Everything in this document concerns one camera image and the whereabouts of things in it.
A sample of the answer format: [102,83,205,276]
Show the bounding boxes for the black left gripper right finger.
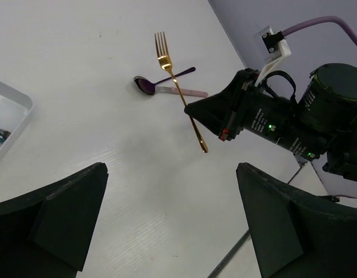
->
[236,163,357,277]

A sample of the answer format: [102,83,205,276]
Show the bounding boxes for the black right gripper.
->
[184,68,328,161]

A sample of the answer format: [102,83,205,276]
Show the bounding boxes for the white cutlery tray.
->
[0,81,34,160]

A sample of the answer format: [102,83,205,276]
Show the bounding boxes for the gold spoon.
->
[154,32,209,153]

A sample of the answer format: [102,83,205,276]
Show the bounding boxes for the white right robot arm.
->
[184,63,357,182]

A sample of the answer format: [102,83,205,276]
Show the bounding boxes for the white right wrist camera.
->
[254,26,292,86]

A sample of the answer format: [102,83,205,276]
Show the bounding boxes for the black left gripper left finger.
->
[0,162,108,277]

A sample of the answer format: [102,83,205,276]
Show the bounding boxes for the purple spoon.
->
[133,67,196,96]

